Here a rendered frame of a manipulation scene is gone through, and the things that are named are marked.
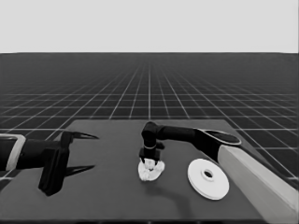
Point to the small white toothed gear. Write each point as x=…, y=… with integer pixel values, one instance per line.
x=160, y=166
x=142, y=172
x=149, y=162

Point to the large thick white disc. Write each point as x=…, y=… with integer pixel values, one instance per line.
x=215, y=186

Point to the white round carrier with pins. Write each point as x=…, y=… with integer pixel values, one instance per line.
x=154, y=176

